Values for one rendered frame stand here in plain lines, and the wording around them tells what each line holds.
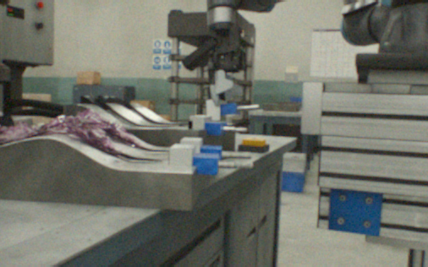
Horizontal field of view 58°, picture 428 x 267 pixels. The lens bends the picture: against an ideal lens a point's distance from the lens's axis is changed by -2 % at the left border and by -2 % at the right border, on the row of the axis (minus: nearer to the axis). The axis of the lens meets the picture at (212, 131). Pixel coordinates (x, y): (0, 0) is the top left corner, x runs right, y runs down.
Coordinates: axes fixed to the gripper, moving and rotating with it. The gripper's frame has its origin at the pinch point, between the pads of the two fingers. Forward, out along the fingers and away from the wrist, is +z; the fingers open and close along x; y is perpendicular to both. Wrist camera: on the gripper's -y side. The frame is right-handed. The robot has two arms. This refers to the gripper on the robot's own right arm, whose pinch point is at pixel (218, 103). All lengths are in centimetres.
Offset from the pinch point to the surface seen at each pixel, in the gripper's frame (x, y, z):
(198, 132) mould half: -17.2, 1.4, 8.6
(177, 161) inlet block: -39.8, 7.4, 15.2
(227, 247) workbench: 4.9, -1.4, 38.0
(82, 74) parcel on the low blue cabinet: 535, -490, -183
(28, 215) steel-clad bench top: -56, -7, 22
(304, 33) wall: 611, -53, -216
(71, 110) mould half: -18.1, -32.5, 0.5
